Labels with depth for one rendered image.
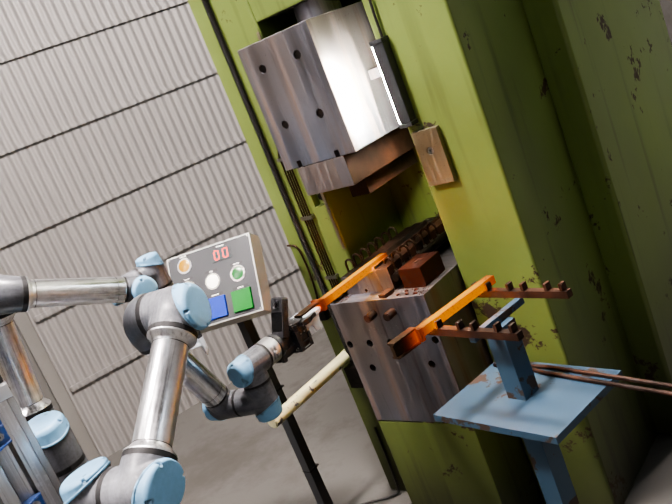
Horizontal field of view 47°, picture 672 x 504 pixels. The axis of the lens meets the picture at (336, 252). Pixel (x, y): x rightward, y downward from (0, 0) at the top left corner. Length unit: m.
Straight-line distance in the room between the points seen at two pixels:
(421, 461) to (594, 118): 1.25
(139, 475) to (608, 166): 1.72
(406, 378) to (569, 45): 1.15
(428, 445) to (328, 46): 1.30
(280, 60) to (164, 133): 2.50
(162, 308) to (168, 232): 2.97
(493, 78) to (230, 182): 2.88
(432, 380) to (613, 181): 0.86
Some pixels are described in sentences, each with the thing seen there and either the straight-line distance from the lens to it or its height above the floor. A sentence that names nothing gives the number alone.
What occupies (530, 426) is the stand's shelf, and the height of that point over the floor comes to 0.67.
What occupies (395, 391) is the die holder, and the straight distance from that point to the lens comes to 2.56.
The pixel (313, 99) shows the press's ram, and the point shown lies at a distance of 2.32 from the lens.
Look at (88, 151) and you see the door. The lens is 4.66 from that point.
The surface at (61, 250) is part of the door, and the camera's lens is 4.61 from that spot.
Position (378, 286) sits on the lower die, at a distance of 2.45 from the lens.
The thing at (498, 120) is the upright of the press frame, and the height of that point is 1.31.
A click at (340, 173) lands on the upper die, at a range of 2.35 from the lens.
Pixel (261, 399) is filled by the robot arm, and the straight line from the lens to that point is 2.06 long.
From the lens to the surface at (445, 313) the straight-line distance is 2.03.
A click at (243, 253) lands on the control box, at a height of 1.14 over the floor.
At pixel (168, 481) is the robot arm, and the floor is 0.99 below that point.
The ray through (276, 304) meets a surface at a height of 1.09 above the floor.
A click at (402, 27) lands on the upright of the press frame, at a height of 1.65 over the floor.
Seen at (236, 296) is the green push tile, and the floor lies 1.02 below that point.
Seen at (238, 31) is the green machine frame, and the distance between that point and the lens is 2.64.
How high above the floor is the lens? 1.66
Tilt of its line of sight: 14 degrees down
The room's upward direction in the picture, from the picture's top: 22 degrees counter-clockwise
